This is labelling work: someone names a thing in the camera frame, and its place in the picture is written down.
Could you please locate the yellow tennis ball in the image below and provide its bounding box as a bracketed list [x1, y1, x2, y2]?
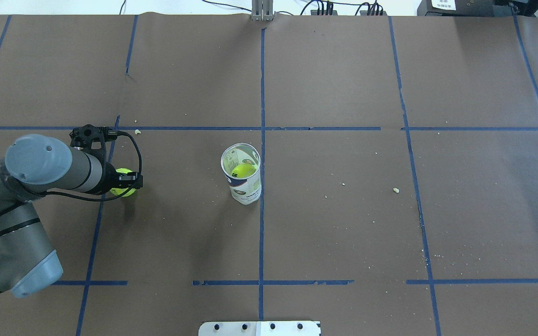
[230, 162, 257, 180]
[109, 168, 136, 197]

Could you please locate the aluminium frame post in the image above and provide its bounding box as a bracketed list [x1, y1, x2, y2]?
[251, 0, 275, 21]

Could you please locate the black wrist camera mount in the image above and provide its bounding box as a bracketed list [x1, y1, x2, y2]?
[69, 124, 118, 162]

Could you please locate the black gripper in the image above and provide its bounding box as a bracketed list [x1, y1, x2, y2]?
[101, 163, 143, 195]

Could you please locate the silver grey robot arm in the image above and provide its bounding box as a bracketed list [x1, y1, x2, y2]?
[0, 124, 143, 298]

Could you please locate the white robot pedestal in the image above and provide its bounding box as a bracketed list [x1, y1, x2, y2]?
[198, 321, 322, 336]

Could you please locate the black computer box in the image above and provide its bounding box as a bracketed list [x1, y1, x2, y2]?
[417, 0, 538, 17]

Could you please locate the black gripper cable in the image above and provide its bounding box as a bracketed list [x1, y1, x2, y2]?
[0, 131, 143, 299]

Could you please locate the yellow tennis ball in can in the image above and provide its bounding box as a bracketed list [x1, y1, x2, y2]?
[230, 162, 257, 180]

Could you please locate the clear tennis ball can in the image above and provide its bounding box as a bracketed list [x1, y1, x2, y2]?
[220, 143, 262, 205]

